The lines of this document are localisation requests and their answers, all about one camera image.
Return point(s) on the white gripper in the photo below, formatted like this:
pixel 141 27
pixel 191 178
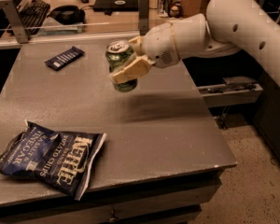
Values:
pixel 159 46

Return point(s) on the green soda can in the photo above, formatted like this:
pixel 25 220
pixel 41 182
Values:
pixel 117 54

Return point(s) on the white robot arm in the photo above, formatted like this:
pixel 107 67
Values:
pixel 226 27

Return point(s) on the metal can on desk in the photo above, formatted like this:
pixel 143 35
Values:
pixel 163 8

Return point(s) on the blue potato chip bag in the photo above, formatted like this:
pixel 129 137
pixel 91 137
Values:
pixel 60 159

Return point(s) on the small round brown object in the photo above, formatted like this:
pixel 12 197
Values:
pixel 174 12

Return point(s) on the black laptop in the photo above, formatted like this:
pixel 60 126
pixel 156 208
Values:
pixel 115 5

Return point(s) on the dark blue snack bar wrapper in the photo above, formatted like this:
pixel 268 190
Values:
pixel 61 60

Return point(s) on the black headphones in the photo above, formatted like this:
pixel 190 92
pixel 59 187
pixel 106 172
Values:
pixel 68 14

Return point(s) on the black keyboard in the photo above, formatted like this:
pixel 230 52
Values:
pixel 33 15

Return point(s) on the grey drawer unit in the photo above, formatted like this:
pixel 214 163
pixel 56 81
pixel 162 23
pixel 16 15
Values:
pixel 175 200

